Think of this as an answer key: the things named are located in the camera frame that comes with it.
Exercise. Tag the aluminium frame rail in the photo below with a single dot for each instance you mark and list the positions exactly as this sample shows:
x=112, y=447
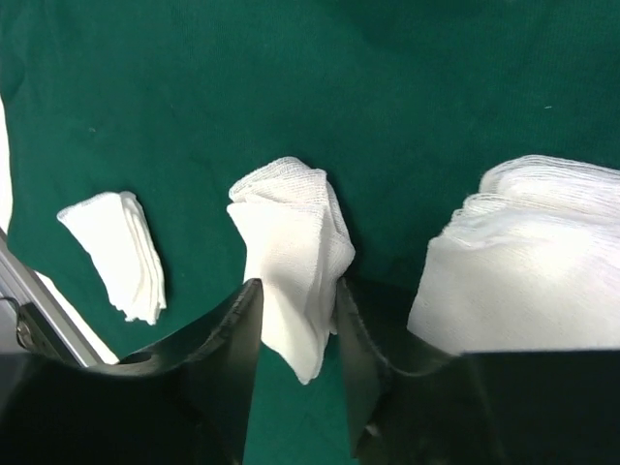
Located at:
x=32, y=319

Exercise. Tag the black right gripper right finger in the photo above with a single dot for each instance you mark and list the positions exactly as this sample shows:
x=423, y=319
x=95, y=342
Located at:
x=409, y=403

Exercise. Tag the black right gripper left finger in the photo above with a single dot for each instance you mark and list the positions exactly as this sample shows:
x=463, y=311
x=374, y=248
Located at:
x=183, y=400

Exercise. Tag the white gauze pad foreground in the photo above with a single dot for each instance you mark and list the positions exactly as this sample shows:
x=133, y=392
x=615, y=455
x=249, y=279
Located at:
x=529, y=262

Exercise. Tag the green surgical drape cloth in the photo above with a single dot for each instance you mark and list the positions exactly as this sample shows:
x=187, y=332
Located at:
x=404, y=104

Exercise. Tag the white gauze pad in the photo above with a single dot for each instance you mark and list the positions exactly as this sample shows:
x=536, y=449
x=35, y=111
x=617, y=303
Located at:
x=298, y=245
x=112, y=229

